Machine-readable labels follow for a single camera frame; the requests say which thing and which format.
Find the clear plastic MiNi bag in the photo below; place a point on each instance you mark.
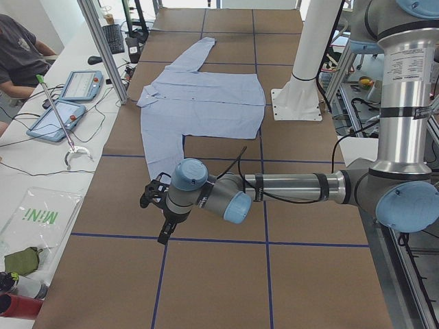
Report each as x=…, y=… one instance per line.
x=41, y=220

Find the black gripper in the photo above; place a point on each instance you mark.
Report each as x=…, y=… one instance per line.
x=170, y=216

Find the light blue striped shirt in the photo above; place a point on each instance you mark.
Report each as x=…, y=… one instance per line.
x=184, y=101

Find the black power adapter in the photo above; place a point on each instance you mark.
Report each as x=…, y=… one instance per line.
x=134, y=50

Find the lower blue teach pendant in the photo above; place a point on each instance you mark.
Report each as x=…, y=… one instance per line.
x=48, y=127

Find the grey water bottle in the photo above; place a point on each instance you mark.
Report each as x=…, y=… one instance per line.
x=15, y=284

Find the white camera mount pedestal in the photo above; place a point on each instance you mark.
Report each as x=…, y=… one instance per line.
x=298, y=99

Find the black computer mouse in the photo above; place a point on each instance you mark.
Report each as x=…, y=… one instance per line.
x=92, y=60

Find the black keyboard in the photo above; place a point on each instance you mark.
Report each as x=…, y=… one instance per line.
x=114, y=38

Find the reacher grabber tool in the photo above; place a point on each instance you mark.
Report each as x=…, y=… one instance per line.
x=74, y=149

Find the seated person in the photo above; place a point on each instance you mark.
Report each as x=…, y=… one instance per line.
x=23, y=57

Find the iced coffee cup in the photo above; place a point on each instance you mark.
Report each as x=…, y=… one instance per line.
x=109, y=18

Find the aluminium frame post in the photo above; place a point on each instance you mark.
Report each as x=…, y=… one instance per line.
x=90, y=14

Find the red bottle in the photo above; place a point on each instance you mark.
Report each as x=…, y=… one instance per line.
x=20, y=307

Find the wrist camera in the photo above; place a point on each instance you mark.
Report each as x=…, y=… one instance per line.
x=155, y=192

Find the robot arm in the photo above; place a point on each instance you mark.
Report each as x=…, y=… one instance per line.
x=395, y=189

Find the green cloth pouch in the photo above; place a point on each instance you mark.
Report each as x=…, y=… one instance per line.
x=23, y=262

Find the blue teach pendant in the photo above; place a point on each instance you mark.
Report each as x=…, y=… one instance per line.
x=82, y=86
x=48, y=127

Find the upper blue teach pendant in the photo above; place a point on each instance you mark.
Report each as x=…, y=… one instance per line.
x=82, y=86

